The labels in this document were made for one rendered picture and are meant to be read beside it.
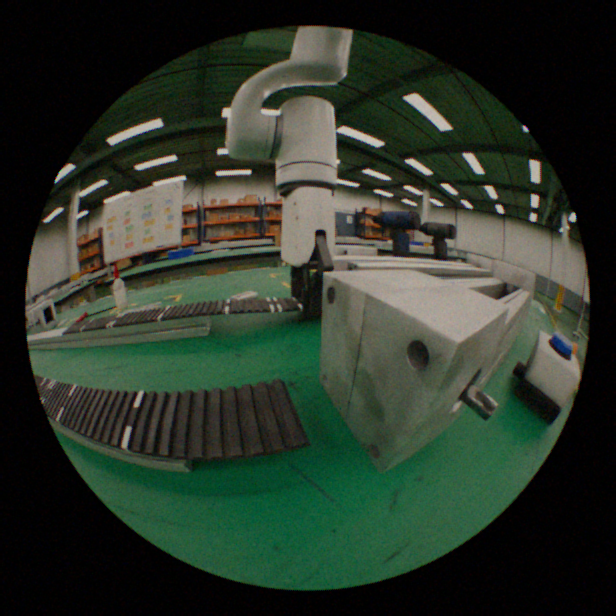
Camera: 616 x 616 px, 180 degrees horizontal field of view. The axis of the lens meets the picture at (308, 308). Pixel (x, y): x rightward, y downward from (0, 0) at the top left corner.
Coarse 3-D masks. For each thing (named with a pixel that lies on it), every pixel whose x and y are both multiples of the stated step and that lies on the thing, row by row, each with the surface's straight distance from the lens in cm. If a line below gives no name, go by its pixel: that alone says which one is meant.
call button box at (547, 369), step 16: (544, 336) 28; (544, 352) 23; (560, 352) 25; (528, 368) 24; (544, 368) 24; (560, 368) 24; (576, 368) 26; (528, 384) 25; (544, 384) 24; (560, 384) 25; (576, 384) 25; (528, 400) 25; (544, 400) 25; (560, 400) 26; (544, 416) 26
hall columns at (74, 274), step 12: (72, 192) 884; (72, 204) 876; (72, 216) 858; (564, 216) 1080; (72, 228) 824; (564, 228) 1064; (72, 240) 817; (564, 240) 1052; (72, 252) 811; (564, 252) 1043; (72, 264) 831; (564, 264) 1038; (72, 276) 814; (564, 276) 1036; (564, 288) 1036
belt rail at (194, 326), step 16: (176, 320) 28; (192, 320) 27; (208, 320) 29; (32, 336) 81; (48, 336) 59; (64, 336) 49; (80, 336) 43; (96, 336) 38; (112, 336) 36; (128, 336) 33; (144, 336) 31; (160, 336) 30; (176, 336) 29; (192, 336) 28
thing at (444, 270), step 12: (336, 264) 32; (348, 264) 28; (360, 264) 26; (372, 264) 27; (384, 264) 29; (396, 264) 30; (408, 264) 32; (420, 264) 36; (432, 264) 41; (444, 264) 56; (456, 264) 63; (468, 264) 76; (444, 276) 45; (456, 276) 50; (468, 276) 58; (480, 276) 68; (492, 276) 84
